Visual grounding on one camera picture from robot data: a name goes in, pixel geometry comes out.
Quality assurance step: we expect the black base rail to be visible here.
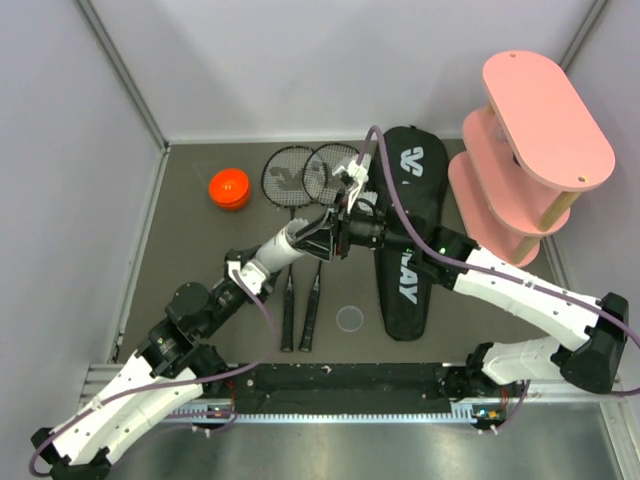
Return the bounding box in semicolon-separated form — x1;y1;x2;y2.
233;363;475;415

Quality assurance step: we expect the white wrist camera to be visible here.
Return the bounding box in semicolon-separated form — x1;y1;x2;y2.
226;260;268;296
331;154;371;213

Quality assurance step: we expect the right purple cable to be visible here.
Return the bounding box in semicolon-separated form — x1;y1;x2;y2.
359;124;640;351

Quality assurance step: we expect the pink tiered shelf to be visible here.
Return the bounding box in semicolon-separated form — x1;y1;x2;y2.
448;50;616;267

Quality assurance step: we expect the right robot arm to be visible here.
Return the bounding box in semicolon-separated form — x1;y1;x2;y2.
289;209;635;396

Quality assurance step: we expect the left black badminton racket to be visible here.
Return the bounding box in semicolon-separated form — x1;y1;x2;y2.
261;145;322;352

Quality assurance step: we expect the clear plastic tube lid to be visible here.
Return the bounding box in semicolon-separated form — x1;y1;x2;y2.
336;305;364;333

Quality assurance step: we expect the orange bowl stack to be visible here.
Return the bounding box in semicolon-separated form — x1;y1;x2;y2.
208;168;251;211

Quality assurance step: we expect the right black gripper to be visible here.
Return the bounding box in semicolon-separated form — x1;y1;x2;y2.
291;191;417;265

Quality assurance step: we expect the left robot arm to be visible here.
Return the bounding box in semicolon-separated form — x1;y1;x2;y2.
31;243;300;479

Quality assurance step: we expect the right black badminton racket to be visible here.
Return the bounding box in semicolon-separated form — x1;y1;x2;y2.
299;143;358;352

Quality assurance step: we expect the black badminton racket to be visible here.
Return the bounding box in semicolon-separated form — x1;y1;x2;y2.
261;145;322;352
299;143;358;352

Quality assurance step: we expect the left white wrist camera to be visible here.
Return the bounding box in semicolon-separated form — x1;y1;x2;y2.
226;260;268;296

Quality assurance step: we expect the black racket bag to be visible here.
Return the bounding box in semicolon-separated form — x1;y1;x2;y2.
374;126;449;341

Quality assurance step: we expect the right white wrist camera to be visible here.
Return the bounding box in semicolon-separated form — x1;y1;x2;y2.
331;154;371;213

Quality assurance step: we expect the white shuttlecock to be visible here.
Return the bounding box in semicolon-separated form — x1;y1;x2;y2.
355;191;378;216
285;218;309;245

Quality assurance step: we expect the white shuttlecock tube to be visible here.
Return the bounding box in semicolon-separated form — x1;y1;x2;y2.
254;223;305;274

